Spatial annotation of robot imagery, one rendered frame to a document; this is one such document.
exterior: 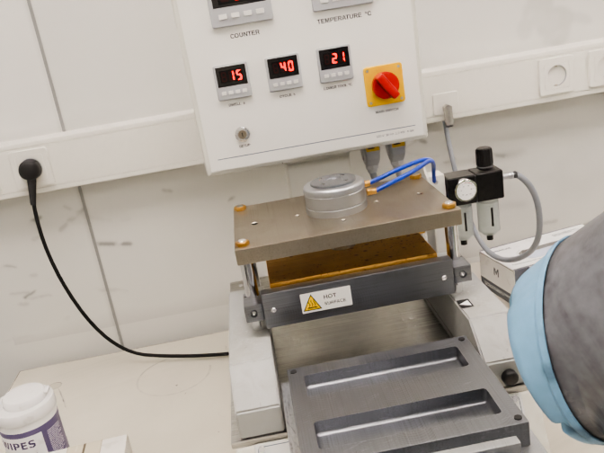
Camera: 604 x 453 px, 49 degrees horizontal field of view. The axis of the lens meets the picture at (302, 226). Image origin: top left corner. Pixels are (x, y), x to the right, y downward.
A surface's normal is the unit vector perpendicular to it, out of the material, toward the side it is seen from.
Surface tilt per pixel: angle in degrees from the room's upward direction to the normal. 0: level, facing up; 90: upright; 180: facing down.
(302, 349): 0
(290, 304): 90
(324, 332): 0
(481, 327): 41
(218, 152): 90
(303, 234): 0
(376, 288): 90
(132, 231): 90
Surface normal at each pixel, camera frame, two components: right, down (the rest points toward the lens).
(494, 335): -0.05, -0.52
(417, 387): -0.15, -0.94
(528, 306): -0.88, -0.36
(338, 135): 0.11, 0.30
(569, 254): -0.82, -0.55
